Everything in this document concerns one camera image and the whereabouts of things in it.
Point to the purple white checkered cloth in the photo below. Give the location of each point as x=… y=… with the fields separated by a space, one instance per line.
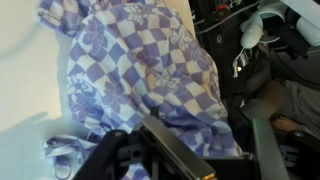
x=140 y=66

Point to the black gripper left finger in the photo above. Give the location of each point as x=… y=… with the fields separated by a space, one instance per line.
x=173 y=150

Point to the bare person hand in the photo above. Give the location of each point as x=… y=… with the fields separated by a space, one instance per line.
x=285 y=124

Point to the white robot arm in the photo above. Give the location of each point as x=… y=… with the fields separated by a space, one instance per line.
x=310 y=31

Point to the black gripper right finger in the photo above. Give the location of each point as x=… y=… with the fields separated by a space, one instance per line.
x=268 y=150

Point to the grey sleeved forearm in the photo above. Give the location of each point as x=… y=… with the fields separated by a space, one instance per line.
x=305 y=103

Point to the white curved device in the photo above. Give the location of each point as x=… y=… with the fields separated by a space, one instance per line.
x=253 y=30

